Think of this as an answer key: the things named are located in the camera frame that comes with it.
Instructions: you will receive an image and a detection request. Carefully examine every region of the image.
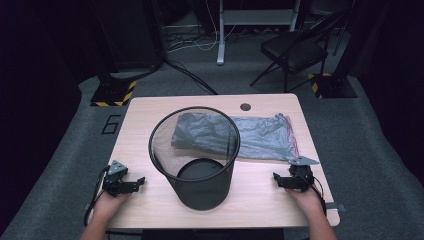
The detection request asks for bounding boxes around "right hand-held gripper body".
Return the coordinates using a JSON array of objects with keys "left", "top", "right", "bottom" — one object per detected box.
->
[{"left": 287, "top": 155, "right": 320, "bottom": 194}]

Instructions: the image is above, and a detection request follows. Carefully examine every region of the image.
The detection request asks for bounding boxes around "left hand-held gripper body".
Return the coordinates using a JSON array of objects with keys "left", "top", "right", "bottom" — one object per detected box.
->
[{"left": 102, "top": 160, "right": 132, "bottom": 198}]

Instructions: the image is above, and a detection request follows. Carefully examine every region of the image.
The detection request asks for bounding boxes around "grey plastic trash bag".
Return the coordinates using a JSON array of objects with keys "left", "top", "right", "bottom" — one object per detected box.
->
[{"left": 170, "top": 112, "right": 300, "bottom": 163}]

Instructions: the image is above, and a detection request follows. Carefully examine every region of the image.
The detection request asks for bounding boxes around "black mesh trash bin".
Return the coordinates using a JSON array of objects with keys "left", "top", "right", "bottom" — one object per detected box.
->
[{"left": 148, "top": 105, "right": 241, "bottom": 212}]

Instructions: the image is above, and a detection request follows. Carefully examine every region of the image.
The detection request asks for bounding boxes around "person's left hand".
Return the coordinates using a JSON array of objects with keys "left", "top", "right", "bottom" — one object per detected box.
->
[{"left": 94, "top": 191, "right": 133, "bottom": 222}]

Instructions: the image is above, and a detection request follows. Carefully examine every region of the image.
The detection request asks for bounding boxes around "person's right hand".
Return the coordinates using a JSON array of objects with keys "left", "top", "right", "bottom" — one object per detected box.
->
[{"left": 285, "top": 186, "right": 325, "bottom": 218}]

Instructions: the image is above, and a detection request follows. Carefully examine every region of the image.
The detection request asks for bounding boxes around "black stand with striped base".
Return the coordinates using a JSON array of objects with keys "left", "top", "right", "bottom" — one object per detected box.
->
[
  {"left": 90, "top": 0, "right": 168, "bottom": 108},
  {"left": 307, "top": 0, "right": 378, "bottom": 100}
]

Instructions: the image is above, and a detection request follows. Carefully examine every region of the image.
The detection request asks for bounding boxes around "black folding chair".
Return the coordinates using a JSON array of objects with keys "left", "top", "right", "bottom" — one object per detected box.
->
[{"left": 249, "top": 9, "right": 351, "bottom": 93}]

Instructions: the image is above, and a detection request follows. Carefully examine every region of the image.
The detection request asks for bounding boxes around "left hand-held gripper cable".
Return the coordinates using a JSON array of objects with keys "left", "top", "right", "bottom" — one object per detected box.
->
[{"left": 83, "top": 164, "right": 112, "bottom": 228}]

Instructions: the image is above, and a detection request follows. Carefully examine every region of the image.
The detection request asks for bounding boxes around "hand-held gripper cable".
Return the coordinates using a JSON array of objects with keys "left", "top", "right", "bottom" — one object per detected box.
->
[
  {"left": 83, "top": 164, "right": 112, "bottom": 228},
  {"left": 301, "top": 173, "right": 328, "bottom": 216}
]

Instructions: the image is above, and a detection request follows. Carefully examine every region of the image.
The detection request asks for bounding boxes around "right hand-held gripper cable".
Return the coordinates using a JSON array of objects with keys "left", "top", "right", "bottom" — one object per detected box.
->
[{"left": 301, "top": 173, "right": 328, "bottom": 216}]

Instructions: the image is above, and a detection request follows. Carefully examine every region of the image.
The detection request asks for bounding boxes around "grey table edge bracket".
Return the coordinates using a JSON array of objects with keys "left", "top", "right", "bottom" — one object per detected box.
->
[{"left": 324, "top": 202, "right": 346, "bottom": 213}]

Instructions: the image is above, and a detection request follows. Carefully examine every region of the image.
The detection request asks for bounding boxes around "thick black floor cable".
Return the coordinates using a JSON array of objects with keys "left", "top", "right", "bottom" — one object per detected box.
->
[{"left": 109, "top": 56, "right": 218, "bottom": 96}]

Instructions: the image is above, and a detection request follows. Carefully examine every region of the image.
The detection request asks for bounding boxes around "white metal desk frame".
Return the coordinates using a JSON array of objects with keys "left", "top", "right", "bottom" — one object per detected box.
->
[{"left": 215, "top": 0, "right": 302, "bottom": 66}]

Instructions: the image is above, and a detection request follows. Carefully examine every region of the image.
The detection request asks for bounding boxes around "bundle of thin floor cables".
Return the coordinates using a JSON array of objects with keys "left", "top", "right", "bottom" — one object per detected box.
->
[{"left": 164, "top": 0, "right": 234, "bottom": 54}]

